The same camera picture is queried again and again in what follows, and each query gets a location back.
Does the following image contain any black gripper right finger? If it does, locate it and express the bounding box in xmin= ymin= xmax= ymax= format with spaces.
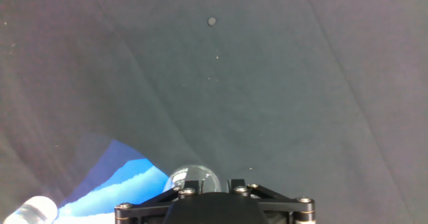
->
xmin=229 ymin=179 xmax=316 ymax=224

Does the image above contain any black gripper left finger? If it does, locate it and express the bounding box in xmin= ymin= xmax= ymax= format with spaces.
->
xmin=114 ymin=179 xmax=201 ymax=224

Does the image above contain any small clear glass vial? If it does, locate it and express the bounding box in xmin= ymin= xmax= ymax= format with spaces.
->
xmin=2 ymin=195 xmax=59 ymax=224

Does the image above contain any clear glass beaker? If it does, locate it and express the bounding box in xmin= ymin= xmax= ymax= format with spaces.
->
xmin=163 ymin=164 xmax=223 ymax=195

